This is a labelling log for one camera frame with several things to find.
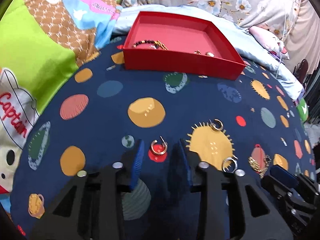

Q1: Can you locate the dark beaded bracelet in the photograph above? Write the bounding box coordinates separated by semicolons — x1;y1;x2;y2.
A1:
132;39;157;49

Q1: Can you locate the red gold hoop earring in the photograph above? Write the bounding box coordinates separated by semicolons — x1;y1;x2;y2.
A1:
150;135;168;155

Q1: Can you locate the navy planet print blanket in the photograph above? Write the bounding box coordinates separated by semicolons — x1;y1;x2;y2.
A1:
10;38;316;239

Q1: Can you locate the green bag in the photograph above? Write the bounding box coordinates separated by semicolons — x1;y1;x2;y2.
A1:
296;98;309;122

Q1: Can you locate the red tray box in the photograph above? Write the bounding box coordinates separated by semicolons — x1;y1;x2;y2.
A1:
123;11;245;80

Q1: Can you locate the white cartoon pillow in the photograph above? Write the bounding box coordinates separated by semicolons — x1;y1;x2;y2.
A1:
249;26;290;60

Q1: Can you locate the colourful monkey cartoon quilt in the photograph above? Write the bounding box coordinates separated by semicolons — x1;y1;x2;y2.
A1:
1;0;121;239

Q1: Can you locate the floral grey bedding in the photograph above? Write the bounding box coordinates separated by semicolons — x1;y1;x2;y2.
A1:
123;0;319;73

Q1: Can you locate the silver ring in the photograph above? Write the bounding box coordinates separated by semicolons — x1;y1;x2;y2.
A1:
222;155;239;173

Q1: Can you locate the gold clover chain bracelet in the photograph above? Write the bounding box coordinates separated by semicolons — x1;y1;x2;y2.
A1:
248;154;272;179

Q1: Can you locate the gold ring red stone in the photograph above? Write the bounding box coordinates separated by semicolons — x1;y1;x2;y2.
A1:
194;50;215;57

